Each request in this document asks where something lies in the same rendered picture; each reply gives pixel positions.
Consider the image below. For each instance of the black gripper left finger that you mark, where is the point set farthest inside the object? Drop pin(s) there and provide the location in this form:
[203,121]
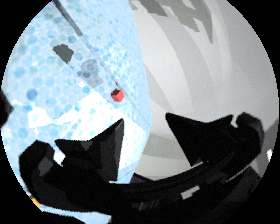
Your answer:
[104,150]

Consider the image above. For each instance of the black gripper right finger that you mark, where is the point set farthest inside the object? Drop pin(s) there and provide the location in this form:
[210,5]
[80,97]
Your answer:
[194,136]

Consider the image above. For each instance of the orange bar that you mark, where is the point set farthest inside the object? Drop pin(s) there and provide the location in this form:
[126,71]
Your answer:
[34,200]

